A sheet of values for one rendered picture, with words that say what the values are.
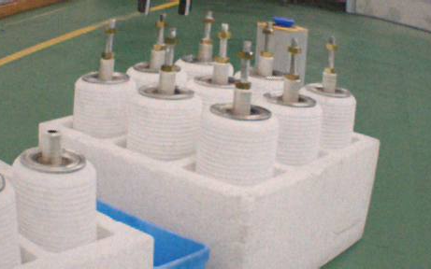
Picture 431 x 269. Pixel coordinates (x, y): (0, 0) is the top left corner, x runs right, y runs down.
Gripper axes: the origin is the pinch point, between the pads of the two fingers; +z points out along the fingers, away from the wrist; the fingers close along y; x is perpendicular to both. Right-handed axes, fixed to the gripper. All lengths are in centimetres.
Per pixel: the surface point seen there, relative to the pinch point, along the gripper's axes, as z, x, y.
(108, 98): 12.0, 9.1, 12.1
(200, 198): 19.1, 30.0, 8.7
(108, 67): 8.3, 5.7, 11.0
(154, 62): 8.9, 0.9, 1.0
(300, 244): 27.8, 30.9, -7.3
